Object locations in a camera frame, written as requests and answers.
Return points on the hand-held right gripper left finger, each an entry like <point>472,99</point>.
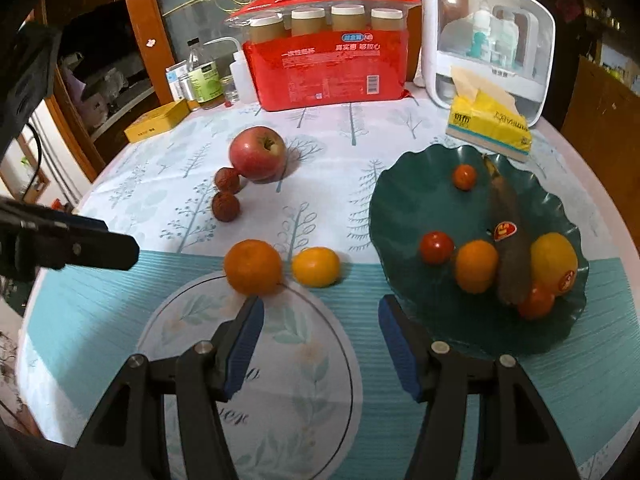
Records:
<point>245,345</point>

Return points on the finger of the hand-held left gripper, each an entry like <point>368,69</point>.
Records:
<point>75,250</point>

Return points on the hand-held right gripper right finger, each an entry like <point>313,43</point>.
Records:
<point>400,350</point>

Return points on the orange tangerine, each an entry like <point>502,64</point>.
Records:
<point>253,266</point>
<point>475,267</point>

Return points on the small yellow mandarin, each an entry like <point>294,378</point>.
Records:
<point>316,267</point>

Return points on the red cherry tomato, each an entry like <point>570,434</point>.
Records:
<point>464,177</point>
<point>436,248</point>
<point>536,302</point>

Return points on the dark red lychee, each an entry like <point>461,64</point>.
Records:
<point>227,180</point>
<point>226,206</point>

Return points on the dark green scalloped plate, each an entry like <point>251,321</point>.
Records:
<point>415,200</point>

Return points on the large yellow orange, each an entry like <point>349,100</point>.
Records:
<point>550,260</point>

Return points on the red apple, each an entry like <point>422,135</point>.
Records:
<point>257,155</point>

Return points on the kitchen counter cabinet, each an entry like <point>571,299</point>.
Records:
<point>115,125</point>

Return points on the yellow flat box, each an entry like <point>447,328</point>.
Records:
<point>155,120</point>

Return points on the blue white carton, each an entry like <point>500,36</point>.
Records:
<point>174,77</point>

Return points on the frosted glass door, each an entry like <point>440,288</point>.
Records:
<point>185,10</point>

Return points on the glass bottle green label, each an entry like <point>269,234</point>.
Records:
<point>205,85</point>

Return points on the small glass jar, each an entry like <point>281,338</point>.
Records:
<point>229,92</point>

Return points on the white squeeze bottle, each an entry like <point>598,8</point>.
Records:
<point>240,80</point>

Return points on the yellow tissue pack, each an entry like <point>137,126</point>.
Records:
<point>490,125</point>

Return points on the red paper cup package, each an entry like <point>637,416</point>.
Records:
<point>325,80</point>

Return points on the white cosmetics storage box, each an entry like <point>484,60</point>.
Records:
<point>435,60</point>

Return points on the wooden cabinet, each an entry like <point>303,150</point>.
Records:
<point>600,125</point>

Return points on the white teal bottle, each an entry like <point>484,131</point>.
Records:
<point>481,35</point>

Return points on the white pump bottle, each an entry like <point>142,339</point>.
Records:
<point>506,37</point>

